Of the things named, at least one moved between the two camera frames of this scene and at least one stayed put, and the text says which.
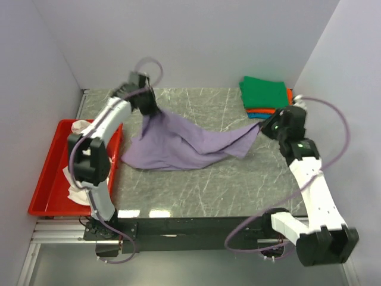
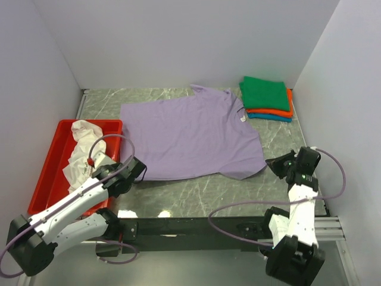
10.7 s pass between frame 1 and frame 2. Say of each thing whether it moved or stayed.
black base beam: stayed
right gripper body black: moved
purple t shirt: moved
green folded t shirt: stayed
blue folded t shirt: stayed
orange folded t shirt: stayed
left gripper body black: moved
